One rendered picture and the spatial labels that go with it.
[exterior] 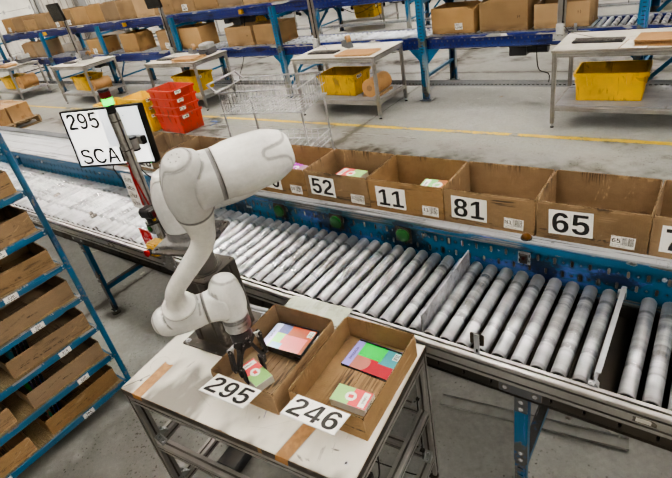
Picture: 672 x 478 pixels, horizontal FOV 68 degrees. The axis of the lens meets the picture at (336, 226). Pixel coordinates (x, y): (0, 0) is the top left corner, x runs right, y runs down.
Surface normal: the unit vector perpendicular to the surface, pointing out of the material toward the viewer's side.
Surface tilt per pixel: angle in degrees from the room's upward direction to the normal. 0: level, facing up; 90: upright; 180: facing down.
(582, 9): 89
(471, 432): 0
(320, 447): 0
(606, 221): 90
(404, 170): 90
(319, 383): 0
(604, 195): 89
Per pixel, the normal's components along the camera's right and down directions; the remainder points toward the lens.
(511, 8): -0.61, 0.48
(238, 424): -0.17, -0.85
